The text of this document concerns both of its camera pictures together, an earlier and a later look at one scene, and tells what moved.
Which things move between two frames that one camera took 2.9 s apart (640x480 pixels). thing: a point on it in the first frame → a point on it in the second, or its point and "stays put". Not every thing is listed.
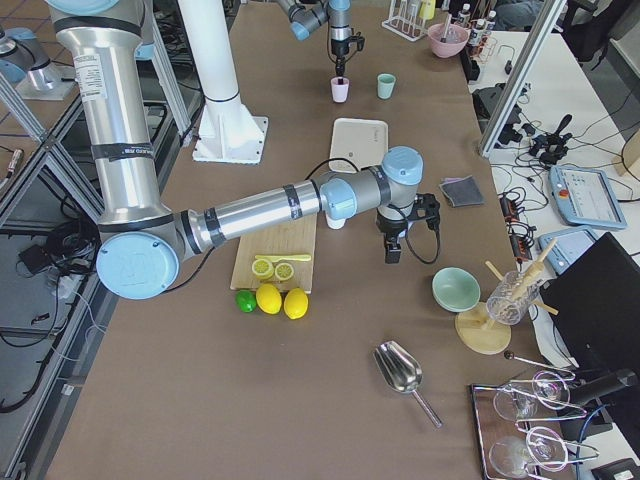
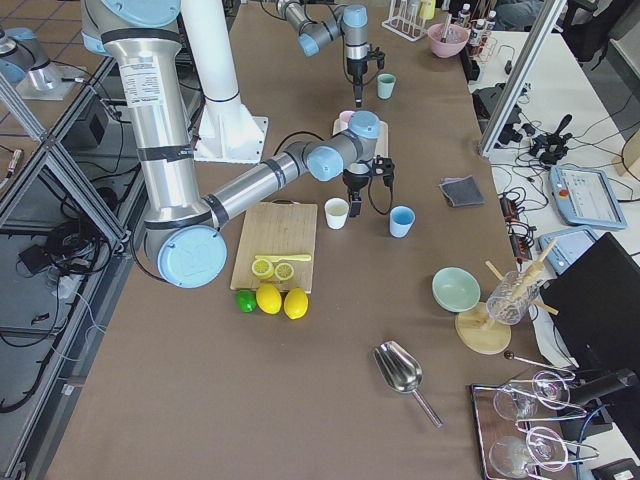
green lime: x=246 y=300 stays put
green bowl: x=455 y=289 stays put
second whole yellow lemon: x=295 y=303 stays put
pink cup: x=340 y=91 → x=346 y=115
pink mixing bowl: x=456 y=40 stays put
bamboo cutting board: x=296 y=237 stays put
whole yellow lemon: x=268 y=298 stays put
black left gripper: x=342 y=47 → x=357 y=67
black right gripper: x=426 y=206 → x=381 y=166
